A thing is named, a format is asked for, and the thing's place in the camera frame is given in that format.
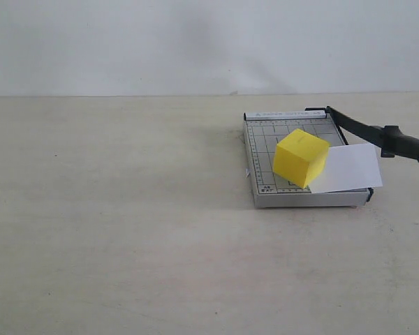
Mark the grey paper cutter base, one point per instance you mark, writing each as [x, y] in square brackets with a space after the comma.
[262, 132]

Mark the yellow cube block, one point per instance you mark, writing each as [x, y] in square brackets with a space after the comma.
[300, 157]

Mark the black cutter blade arm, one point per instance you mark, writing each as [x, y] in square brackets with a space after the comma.
[389, 139]

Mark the white paper sheet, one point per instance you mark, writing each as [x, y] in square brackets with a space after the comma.
[347, 168]

